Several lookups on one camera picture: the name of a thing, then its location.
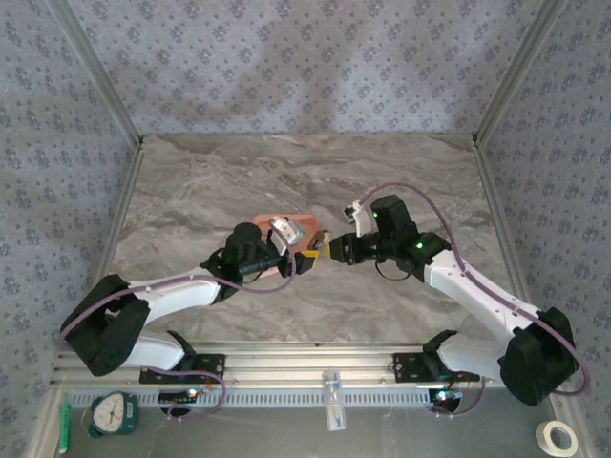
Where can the pink plastic tray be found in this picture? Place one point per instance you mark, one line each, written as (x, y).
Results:
(308, 223)

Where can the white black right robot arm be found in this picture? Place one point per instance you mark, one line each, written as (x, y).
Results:
(477, 296)

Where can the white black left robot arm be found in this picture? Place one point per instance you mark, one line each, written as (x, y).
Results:
(181, 296)

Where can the black controller board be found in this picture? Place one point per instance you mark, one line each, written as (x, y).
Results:
(176, 396)
(446, 396)

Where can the green dial clock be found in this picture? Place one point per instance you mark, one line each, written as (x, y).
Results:
(112, 414)

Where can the green pen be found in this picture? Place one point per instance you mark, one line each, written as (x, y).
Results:
(64, 429)

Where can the white tape roll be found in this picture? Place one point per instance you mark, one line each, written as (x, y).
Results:
(541, 433)

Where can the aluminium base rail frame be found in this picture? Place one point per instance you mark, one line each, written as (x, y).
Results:
(286, 367)

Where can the aluminium table edge rail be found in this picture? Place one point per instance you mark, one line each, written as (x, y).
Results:
(117, 224)
(492, 191)

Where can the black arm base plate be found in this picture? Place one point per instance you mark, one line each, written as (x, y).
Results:
(406, 365)
(212, 367)

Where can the clear plastic bracket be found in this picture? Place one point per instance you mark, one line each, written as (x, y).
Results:
(334, 410)

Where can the aluminium corner post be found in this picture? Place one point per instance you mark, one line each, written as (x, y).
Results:
(511, 81)
(106, 81)

